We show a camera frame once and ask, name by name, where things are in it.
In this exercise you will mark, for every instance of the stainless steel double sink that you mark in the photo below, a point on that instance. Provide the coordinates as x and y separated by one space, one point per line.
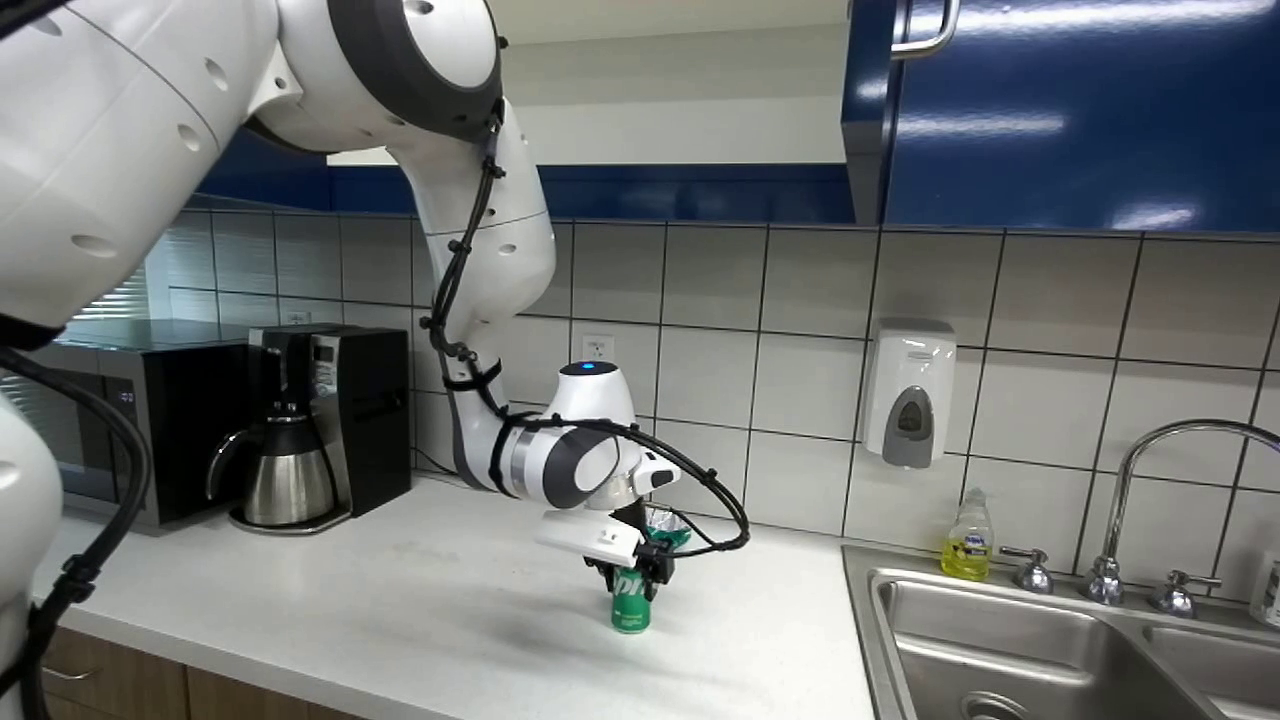
959 648

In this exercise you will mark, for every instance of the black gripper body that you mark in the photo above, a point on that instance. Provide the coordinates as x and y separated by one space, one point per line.
653 559

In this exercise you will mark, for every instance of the black microwave oven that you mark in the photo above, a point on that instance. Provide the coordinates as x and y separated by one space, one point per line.
177 381

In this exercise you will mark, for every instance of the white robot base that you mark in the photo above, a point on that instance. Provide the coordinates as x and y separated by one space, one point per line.
28 519

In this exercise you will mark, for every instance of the yellow dish soap bottle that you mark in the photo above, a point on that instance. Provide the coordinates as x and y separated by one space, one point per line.
964 551

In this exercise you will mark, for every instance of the white soap dispenser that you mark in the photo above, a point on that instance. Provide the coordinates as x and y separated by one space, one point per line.
910 392

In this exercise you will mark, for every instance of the black coffee maker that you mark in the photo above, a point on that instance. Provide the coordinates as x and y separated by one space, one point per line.
356 391

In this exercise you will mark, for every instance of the open white top cabinet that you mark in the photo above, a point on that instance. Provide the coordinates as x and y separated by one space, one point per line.
680 108

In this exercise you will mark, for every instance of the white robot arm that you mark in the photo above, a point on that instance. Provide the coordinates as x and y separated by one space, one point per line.
119 113

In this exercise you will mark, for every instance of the steel coffee carafe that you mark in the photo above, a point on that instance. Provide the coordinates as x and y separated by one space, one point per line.
288 482

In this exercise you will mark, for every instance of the green soda can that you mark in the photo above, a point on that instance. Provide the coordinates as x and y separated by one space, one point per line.
630 602

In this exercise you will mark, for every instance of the green crumpled snack bag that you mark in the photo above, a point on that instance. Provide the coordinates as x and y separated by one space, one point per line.
666 531

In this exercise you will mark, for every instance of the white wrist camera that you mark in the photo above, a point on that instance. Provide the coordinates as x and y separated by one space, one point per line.
594 539

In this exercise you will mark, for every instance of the blue right cabinet door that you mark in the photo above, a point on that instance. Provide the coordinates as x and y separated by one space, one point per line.
1067 113

